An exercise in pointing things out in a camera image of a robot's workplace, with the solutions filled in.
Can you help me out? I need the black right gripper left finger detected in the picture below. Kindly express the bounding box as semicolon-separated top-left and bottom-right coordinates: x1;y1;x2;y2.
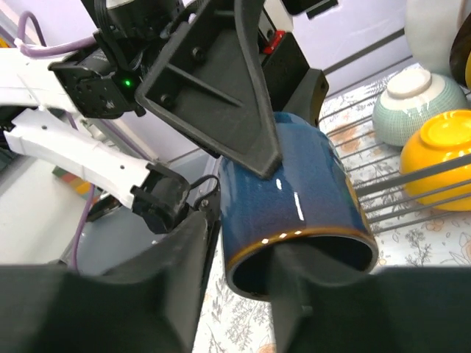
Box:
1;212;208;352

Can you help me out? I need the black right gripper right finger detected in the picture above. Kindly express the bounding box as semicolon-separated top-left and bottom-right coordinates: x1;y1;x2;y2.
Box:
269;244;470;352

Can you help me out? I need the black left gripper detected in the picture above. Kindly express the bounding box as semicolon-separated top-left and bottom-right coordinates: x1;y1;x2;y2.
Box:
49;1;282;179

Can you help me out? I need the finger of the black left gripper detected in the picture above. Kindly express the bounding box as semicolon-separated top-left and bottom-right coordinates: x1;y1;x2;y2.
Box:
260;31;329;127

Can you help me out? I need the dark blue mug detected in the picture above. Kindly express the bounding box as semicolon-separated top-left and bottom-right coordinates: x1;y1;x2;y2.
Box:
218;112;378;301

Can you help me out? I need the large white plate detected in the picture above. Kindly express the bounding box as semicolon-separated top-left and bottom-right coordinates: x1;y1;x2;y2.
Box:
404;0;470;76

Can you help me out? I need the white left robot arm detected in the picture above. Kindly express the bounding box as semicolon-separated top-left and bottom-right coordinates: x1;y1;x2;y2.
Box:
1;1;328;234

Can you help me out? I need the white green patterned bowl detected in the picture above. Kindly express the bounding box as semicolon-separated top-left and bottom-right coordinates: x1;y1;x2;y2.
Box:
372;68;468;147

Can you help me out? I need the yellow bowl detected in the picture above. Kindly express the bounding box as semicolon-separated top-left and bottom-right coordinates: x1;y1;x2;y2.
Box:
400;110;470;212

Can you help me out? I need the dark brown plate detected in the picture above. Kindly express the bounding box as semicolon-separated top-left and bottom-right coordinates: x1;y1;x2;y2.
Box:
449;15;471;90

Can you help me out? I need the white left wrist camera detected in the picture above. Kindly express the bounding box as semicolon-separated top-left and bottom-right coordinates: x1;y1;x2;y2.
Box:
258;0;293;54

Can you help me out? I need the black wire dish rack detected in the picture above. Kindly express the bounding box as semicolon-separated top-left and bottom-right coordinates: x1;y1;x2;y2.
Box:
317;80;470;248

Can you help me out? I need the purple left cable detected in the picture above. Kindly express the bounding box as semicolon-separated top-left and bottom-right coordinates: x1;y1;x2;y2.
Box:
16;10;155;271

